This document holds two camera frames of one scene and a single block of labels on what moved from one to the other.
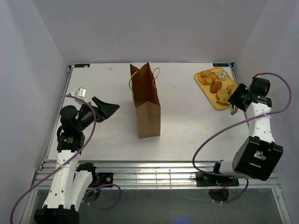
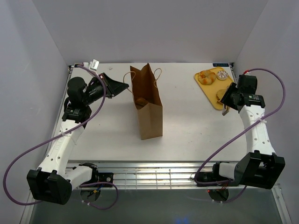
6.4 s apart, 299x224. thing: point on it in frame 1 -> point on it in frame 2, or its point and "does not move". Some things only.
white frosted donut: (222, 75) does not move
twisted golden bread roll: (207, 77) does not move
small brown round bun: (215, 87) -> (141, 101)
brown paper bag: (146, 101) does not move
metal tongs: (234, 109) -> (226, 110)
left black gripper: (104, 110) -> (112, 87)
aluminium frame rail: (158, 174) does not move
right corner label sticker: (220, 65) does not move
